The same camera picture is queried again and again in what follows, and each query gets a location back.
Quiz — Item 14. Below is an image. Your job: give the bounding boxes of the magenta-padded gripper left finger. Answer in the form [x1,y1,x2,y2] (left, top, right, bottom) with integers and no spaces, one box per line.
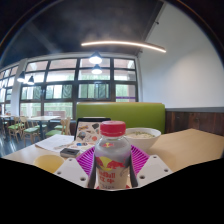
[53,146,97,190]

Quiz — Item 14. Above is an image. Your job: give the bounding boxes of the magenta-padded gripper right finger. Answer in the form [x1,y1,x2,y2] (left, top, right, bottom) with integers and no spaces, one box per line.
[129,144,174,189]

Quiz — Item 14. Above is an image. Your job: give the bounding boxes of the clear drink bottle red cap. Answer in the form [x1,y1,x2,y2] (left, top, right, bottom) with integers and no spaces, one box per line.
[87,120,138,191]

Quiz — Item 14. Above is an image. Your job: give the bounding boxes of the small black box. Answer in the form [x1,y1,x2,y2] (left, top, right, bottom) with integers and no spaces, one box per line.
[59,147,81,159]

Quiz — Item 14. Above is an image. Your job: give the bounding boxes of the white bowl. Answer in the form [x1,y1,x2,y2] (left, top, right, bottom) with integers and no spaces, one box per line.
[124,127,162,153]

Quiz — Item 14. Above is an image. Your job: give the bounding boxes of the white paper sheets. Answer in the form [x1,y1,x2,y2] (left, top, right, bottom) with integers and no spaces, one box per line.
[34,133,75,153]

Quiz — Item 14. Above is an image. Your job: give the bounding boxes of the black tablet with stickers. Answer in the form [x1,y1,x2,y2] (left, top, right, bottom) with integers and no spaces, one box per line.
[73,116,112,144]

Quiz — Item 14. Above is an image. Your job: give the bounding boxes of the group of wooden green-seat chairs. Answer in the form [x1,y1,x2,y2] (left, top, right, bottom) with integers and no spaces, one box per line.
[0,115,72,145]

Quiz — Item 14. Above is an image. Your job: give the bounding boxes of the green upholstered bench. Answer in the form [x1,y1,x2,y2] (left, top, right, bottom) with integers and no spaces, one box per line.
[75,101,166,134]

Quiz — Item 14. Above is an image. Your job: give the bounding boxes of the light wooden dining table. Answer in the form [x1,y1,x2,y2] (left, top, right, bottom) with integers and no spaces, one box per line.
[28,115,62,136]

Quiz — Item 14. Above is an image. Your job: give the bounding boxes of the group of pendant lamps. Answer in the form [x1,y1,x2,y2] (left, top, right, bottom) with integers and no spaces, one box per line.
[17,50,104,86]

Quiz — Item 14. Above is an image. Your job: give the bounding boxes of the long curved ceiling light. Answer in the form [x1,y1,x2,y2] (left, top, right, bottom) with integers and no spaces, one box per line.
[80,40,167,54]

